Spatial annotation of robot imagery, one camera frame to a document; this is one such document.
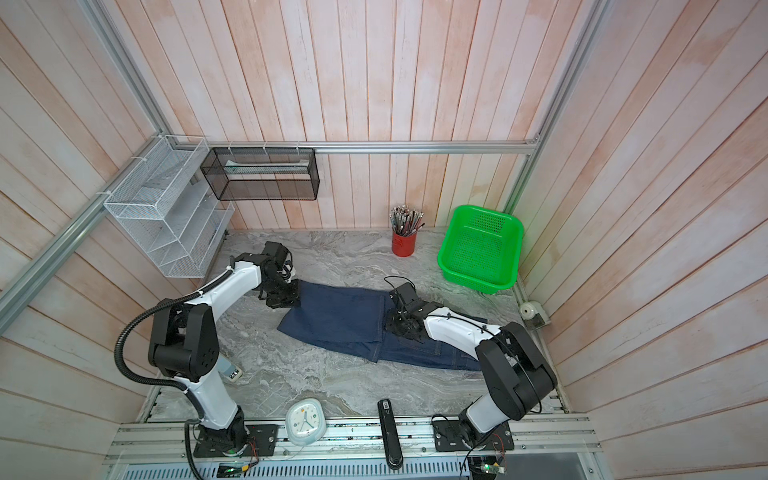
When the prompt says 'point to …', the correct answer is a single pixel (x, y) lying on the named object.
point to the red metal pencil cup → (403, 246)
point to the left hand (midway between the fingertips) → (300, 305)
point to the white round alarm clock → (305, 421)
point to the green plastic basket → (481, 249)
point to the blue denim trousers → (358, 318)
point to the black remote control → (394, 458)
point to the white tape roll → (533, 315)
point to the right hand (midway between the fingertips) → (390, 323)
